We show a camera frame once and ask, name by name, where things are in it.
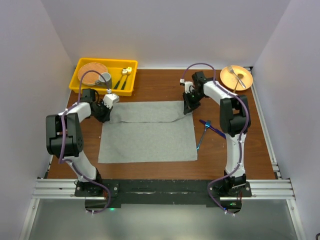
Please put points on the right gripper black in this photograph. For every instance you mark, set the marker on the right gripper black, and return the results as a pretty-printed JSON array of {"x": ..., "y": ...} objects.
[{"x": 189, "y": 106}]

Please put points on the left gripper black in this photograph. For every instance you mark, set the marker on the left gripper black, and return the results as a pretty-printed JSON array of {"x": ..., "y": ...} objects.
[{"x": 106, "y": 117}]

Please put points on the grey cloth napkin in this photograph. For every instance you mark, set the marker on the grey cloth napkin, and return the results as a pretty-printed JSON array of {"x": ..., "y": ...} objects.
[{"x": 151, "y": 131}]

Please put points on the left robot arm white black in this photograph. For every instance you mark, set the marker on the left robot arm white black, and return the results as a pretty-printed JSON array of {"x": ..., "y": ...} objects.
[{"x": 64, "y": 137}]

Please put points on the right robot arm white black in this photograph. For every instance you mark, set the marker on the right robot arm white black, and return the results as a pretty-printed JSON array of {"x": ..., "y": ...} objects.
[{"x": 234, "y": 120}]

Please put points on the blue metallic fork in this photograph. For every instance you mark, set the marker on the blue metallic fork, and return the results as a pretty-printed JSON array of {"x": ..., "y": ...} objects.
[{"x": 202, "y": 136}]

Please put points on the grey ceramic mug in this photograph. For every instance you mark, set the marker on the grey ceramic mug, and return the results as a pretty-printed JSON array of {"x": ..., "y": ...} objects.
[{"x": 104, "y": 80}]

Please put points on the round wooden plate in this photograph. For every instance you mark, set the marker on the round wooden plate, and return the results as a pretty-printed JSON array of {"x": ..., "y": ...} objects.
[{"x": 91, "y": 77}]

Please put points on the yellow plastic bin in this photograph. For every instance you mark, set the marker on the yellow plastic bin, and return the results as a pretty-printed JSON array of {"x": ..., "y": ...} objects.
[{"x": 115, "y": 67}]

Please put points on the tan round plate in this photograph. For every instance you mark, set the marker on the tan round plate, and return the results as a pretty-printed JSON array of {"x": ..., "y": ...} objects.
[{"x": 229, "y": 80}]

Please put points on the blue metallic knife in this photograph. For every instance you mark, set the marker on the blue metallic knife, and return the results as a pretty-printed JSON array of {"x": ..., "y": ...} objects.
[{"x": 217, "y": 131}]

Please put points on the silver fork on plate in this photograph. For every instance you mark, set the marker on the silver fork on plate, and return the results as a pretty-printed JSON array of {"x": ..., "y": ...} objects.
[{"x": 231, "y": 70}]

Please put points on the silver knife on plate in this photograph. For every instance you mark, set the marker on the silver knife on plate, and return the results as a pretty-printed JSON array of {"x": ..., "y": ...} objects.
[{"x": 239, "y": 77}]

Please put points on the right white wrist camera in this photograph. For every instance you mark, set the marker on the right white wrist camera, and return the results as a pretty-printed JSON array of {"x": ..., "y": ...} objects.
[{"x": 188, "y": 86}]

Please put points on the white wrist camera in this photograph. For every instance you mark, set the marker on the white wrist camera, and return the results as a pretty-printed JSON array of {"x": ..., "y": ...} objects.
[
  {"x": 110, "y": 99},
  {"x": 188, "y": 86}
]

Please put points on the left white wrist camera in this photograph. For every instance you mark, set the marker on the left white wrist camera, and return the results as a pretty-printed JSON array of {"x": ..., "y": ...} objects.
[{"x": 110, "y": 99}]

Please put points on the gold spoon black handle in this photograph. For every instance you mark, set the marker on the gold spoon black handle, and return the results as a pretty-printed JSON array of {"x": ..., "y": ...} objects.
[{"x": 123, "y": 73}]

